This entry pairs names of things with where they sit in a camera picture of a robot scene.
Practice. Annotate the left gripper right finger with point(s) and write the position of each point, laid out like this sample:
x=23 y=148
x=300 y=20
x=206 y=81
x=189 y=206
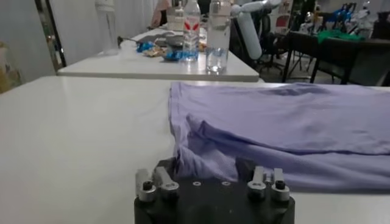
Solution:
x=262 y=185

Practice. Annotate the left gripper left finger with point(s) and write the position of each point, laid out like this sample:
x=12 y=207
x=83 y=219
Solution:
x=158 y=185

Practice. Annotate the purple t-shirt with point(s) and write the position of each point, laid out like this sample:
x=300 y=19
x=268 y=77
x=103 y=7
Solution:
x=274 y=121

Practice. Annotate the white table with snacks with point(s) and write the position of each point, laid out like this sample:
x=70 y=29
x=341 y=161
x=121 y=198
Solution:
x=137 y=67

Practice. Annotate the blue snack packet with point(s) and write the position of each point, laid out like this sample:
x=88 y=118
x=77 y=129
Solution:
x=173 y=55
x=144 y=46

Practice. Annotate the beige snack packet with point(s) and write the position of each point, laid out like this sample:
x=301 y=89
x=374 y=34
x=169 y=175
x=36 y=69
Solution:
x=155 y=52

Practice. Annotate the dark grey laptop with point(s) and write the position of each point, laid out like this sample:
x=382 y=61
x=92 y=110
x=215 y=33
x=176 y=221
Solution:
x=155 y=36

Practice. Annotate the white humanoid robot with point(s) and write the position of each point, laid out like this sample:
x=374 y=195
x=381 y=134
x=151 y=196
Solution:
x=250 y=36

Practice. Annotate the red label water bottle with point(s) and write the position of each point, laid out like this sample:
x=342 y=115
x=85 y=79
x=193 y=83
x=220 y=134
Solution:
x=191 y=36

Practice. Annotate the black office chair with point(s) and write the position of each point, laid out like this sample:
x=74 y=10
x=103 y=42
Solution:
x=268 y=30

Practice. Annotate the clear unlabelled water bottle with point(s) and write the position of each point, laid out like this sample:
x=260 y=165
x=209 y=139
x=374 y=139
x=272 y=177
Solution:
x=217 y=36

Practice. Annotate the black table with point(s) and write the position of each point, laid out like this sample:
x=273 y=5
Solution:
x=350 y=48

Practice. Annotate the clear tumbler white lid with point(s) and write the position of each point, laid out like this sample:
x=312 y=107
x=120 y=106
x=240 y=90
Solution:
x=106 y=30

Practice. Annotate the white shelf red boxes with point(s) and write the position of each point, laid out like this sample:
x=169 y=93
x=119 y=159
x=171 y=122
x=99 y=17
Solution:
x=283 y=21

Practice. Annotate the green cloth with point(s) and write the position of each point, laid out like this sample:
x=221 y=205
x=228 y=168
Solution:
x=338 y=35

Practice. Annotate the pink garment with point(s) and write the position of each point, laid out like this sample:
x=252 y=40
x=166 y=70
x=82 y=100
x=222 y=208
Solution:
x=160 y=13

